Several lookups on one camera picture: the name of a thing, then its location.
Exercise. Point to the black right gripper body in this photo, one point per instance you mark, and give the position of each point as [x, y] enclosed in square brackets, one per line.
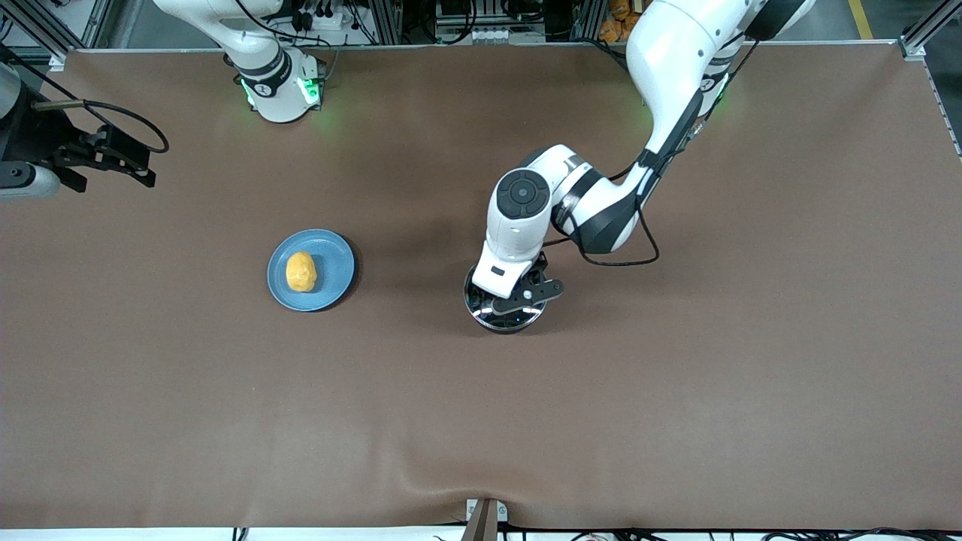
[37, 138]

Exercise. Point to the glass lid with blue knob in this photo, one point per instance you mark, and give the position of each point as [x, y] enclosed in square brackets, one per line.
[481, 308]

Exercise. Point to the yellow potato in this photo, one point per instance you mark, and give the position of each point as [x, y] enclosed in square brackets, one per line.
[301, 272]

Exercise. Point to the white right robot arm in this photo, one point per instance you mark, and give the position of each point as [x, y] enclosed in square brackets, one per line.
[270, 68]

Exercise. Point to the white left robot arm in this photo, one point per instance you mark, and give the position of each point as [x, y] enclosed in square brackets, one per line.
[669, 45]

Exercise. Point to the brown table mat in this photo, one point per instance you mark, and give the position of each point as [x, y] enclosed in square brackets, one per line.
[481, 421]

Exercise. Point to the blue round plate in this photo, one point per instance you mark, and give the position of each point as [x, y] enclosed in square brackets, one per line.
[334, 259]

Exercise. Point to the white power strip with plugs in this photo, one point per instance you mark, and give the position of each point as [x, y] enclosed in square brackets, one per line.
[323, 19]

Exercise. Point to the bag of orange items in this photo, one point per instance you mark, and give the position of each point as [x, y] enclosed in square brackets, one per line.
[616, 22]

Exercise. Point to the aluminium frame rail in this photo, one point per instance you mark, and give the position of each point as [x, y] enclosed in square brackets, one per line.
[41, 34]
[928, 30]

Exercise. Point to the metal table edge bracket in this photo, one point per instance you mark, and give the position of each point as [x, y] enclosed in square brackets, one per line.
[485, 518]

